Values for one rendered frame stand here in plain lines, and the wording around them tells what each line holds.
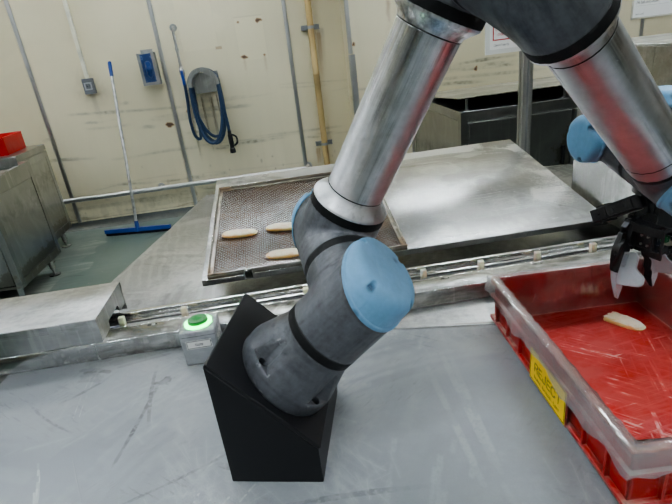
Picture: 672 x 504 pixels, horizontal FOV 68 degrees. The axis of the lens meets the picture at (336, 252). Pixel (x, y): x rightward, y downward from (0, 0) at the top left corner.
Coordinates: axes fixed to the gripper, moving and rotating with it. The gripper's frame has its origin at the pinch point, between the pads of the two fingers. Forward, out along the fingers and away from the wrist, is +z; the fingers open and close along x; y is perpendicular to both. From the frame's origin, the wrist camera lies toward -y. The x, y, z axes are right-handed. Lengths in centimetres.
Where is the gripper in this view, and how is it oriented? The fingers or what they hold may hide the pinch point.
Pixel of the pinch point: (631, 285)
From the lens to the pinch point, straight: 107.5
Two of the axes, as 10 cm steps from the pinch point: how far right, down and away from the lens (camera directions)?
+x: 9.3, -2.4, 2.9
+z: 1.1, 9.1, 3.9
